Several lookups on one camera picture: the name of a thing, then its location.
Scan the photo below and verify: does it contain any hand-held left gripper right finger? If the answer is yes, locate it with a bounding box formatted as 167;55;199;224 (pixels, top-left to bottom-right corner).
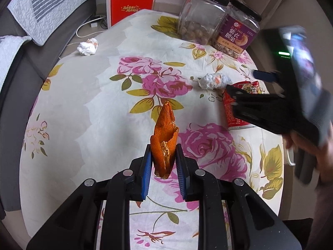
175;143;302;250

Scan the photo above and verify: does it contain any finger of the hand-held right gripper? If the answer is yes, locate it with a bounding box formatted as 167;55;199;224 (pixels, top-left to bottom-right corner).
253;70;287;95
226;85;302;135

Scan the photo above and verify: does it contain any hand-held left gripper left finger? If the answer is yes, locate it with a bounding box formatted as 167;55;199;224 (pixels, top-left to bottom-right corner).
26;144;153;250

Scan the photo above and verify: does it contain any red snack packet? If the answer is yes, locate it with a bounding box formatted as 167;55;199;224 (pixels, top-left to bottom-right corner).
223;81;268;129

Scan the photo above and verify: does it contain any orange peel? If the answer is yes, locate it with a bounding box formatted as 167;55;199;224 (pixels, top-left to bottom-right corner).
150;101;180;180

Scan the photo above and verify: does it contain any person's right forearm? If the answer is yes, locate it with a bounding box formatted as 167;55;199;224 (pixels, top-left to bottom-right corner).
307;174;333;250

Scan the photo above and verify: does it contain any person's right hand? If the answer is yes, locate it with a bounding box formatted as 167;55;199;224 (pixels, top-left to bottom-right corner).
283;131;333;178

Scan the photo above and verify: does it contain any purple-labelled nut jar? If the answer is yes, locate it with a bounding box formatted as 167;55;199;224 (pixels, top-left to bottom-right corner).
210;0;262;59

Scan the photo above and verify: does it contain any crumpled tissue with orange print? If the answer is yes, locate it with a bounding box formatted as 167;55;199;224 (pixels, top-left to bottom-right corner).
198;73;231;90

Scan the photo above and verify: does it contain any clear jar with black lid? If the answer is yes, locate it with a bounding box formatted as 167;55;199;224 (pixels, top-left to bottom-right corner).
178;0;231;45

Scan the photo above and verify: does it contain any floral tablecloth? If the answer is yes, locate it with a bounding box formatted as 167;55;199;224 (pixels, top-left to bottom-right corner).
19;8;285;250

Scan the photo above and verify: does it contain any small crumpled white tissue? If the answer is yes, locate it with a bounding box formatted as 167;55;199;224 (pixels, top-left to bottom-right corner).
77;39;99;56

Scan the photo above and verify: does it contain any dark grey sofa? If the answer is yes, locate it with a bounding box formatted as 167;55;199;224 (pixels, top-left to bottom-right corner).
0;0;95;222

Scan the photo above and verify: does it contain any red cardboard box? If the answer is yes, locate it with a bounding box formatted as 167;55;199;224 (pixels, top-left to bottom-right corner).
111;0;158;27

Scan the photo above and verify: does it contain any white quilted towel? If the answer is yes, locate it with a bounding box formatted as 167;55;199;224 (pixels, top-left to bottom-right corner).
0;35;32;94

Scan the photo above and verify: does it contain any grey striped cushion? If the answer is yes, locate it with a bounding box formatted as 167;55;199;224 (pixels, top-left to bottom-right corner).
7;0;96;47

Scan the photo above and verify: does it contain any white power cable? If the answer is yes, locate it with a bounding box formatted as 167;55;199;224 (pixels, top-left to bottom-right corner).
76;16;108;38

